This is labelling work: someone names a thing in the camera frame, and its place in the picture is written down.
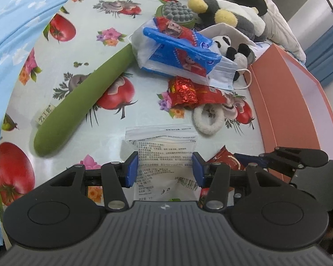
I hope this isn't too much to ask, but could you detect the fruit print mat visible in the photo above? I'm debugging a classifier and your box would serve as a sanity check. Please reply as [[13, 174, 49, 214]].
[[0, 0, 264, 208]]

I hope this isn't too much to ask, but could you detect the white face mask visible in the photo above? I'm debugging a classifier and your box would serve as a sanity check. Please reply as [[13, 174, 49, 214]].
[[207, 57, 253, 91]]

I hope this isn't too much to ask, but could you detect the beige quilt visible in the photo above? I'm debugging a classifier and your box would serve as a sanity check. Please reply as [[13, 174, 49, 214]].
[[262, 0, 306, 63]]

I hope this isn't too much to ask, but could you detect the white fluffy hair tie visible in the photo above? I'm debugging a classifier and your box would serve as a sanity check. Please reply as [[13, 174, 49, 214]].
[[192, 103, 226, 136]]

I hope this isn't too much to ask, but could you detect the blue curtain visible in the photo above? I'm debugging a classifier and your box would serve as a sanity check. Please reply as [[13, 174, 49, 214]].
[[305, 26, 333, 87]]

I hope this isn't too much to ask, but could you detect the grey penguin plush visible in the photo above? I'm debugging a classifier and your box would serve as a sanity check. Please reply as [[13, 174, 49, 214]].
[[188, 0, 267, 42]]

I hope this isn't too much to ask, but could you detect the small panda plush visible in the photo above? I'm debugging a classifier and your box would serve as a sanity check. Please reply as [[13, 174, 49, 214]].
[[212, 35, 256, 69]]

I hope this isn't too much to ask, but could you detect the orange cardboard box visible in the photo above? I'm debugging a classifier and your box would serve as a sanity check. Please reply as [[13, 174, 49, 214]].
[[244, 43, 333, 183]]

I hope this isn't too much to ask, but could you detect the clear printed plastic bag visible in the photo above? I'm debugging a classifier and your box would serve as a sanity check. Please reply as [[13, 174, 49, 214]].
[[125, 124, 200, 201]]

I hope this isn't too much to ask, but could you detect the red foil snack packet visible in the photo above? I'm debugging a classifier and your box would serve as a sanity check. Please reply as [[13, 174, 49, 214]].
[[168, 76, 226, 109]]

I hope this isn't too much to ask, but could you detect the green massage stick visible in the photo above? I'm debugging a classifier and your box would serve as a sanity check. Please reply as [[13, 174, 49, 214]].
[[33, 0, 195, 158]]

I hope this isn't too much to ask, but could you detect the blue tissue pack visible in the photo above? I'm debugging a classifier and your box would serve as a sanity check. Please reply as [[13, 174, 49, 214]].
[[130, 17, 221, 85]]

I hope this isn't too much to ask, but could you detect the red candy wrapper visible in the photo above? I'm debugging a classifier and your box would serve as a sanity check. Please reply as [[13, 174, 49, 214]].
[[207, 145, 245, 170]]

